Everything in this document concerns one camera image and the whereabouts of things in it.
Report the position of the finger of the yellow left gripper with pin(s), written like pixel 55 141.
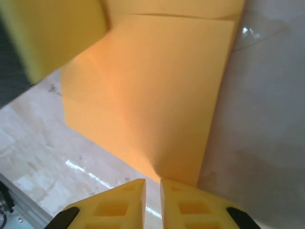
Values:
pixel 52 31

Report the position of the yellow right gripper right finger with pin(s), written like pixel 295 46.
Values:
pixel 188 207

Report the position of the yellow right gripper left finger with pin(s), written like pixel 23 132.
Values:
pixel 119 202

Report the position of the orange paper sheet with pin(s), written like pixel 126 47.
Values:
pixel 147 95

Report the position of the long aluminium mounting rail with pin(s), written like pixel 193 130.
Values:
pixel 23 205

